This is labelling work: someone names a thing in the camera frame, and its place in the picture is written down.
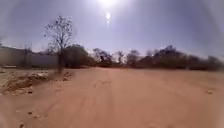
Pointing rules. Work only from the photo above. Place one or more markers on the row of trees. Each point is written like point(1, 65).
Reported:
point(166, 60)

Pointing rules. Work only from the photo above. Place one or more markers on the stony rubble verge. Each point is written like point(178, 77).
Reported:
point(20, 80)

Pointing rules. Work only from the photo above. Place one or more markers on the reddish dirt road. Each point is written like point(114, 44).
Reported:
point(133, 100)

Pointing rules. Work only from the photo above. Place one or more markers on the bare leafless tree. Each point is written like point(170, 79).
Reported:
point(60, 36)

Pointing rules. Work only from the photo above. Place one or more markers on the pale long wall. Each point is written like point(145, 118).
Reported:
point(36, 60)

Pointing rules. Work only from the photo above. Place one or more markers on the dark leafy bush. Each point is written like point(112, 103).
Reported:
point(76, 56)

